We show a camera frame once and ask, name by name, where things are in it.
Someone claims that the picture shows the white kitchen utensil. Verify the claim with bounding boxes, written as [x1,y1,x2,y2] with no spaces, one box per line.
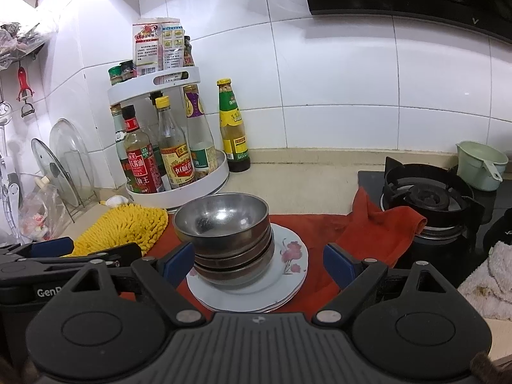
[0,102,22,211]

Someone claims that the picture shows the white garlic bulb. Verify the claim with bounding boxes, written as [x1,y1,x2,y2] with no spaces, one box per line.
[100,195,129,209]

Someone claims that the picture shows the white plate small red flowers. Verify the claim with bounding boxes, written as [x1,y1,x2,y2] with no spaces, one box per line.
[216,288,300,314]

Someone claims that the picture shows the white plate pink flowers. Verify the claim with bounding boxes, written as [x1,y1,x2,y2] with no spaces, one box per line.
[208,280,307,311]
[186,224,309,309]

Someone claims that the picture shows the black gas stove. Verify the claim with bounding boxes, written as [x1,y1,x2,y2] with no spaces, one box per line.
[357,156,512,273]

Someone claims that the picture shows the wire lid rack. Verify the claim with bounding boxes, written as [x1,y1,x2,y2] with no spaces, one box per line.
[60,150,100,222]

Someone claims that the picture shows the white towel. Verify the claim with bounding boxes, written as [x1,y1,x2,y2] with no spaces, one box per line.
[457,241,512,321]

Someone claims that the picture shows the green yellow print seasoning packet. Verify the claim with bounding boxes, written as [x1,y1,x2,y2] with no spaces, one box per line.
[160,17,185,72]

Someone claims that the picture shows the white rotating spice rack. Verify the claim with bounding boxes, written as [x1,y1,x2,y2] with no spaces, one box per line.
[106,66,230,211]

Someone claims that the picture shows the yellow chenille mat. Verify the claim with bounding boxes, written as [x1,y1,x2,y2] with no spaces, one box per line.
[64,203,169,257]

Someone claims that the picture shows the black rounded object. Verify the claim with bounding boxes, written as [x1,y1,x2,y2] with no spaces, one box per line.
[483,215,512,251]

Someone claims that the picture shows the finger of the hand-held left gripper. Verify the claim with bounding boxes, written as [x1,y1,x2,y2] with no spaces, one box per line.
[0,237,75,267]
[0,243,143,278]

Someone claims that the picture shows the red print seasoning packet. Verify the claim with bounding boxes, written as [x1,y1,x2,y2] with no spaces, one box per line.
[133,18,164,77]

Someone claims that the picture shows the yellow cap vinegar bottle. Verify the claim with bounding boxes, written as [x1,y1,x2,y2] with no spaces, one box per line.
[155,96,196,189]

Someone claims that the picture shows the green plastic cup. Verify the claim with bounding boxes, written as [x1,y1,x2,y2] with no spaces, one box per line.
[456,140,509,191]

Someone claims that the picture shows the red label soy sauce bottle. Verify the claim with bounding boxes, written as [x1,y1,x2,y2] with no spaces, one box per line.
[121,105,165,193]

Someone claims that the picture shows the clear plastic bag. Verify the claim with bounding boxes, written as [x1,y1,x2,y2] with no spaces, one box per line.
[18,174,67,244]

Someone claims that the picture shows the red peeler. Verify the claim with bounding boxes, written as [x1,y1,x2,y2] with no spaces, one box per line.
[16,67,36,101]

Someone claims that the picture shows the red cloth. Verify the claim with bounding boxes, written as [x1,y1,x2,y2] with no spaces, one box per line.
[144,187,428,321]

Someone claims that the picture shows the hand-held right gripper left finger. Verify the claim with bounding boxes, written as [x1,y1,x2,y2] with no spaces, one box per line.
[66,242,205,325]

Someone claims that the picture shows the wall shelf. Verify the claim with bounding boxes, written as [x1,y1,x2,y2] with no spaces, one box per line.
[0,21,59,70]

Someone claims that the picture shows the green yellow label oil bottle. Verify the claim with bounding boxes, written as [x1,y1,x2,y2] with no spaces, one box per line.
[217,78,251,173]

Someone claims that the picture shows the brown fuzzy sleeve cuff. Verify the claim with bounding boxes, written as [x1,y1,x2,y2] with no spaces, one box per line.
[470,351,505,384]

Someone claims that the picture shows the clear bottle green red label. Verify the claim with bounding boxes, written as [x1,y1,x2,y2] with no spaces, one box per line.
[111,104,131,193]

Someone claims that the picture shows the glass pot lid black knob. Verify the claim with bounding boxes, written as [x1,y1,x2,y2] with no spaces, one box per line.
[31,138,83,209]

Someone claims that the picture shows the purple label clear bottle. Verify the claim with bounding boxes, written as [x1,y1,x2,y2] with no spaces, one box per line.
[183,84,219,179]

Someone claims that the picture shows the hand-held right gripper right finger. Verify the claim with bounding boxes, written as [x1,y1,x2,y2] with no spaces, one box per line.
[313,242,454,325]

